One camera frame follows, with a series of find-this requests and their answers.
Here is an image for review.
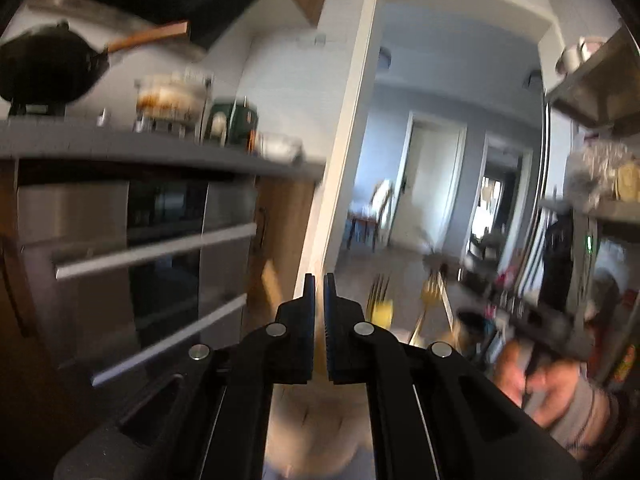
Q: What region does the wooden cabinet door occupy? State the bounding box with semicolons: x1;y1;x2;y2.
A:
0;160;31;336
245;177;318;331

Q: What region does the stainless steel built-in oven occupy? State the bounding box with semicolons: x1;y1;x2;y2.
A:
15;175;258;386

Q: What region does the white bowl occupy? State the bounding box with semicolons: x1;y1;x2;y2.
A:
257;131;305;163

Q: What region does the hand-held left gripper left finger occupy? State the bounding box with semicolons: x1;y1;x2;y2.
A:
52;272;317;480

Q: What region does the green electric cooker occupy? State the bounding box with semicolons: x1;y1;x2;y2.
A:
202;97;261;153

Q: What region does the black wok with wooden handle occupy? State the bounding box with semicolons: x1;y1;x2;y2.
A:
0;20;192;106

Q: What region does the person's right hand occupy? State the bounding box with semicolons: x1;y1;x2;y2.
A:
492;342;581;428

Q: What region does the gold fork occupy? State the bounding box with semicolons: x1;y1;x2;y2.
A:
365;273;393;326

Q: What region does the dining chair with white cloth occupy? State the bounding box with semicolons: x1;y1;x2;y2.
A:
347;180;396;251

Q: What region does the person's right forearm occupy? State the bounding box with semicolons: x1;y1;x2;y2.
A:
547;375;626;456

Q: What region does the metal shelf rack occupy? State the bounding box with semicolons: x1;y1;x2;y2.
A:
537;20;640;391

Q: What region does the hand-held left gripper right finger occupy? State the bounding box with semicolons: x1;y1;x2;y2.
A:
322;272;583;480

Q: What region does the white room door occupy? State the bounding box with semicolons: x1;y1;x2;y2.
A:
395;112;466;256

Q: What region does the glass jar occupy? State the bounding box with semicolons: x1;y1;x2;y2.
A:
567;140;640;208

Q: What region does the white cup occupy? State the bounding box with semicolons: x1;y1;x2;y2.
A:
555;37;608;75

